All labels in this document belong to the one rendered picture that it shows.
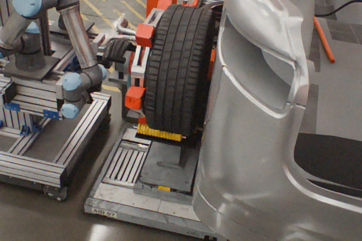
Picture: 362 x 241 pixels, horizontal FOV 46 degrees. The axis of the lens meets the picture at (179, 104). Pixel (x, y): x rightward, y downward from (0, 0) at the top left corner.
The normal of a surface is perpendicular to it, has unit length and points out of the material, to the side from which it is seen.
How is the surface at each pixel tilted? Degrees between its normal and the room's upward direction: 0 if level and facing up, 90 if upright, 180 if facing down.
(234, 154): 90
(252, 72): 15
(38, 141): 0
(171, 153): 90
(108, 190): 0
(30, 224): 0
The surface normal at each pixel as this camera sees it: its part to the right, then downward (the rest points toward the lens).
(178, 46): -0.06, -0.25
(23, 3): -0.50, 0.39
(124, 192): 0.09, -0.81
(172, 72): -0.13, 0.11
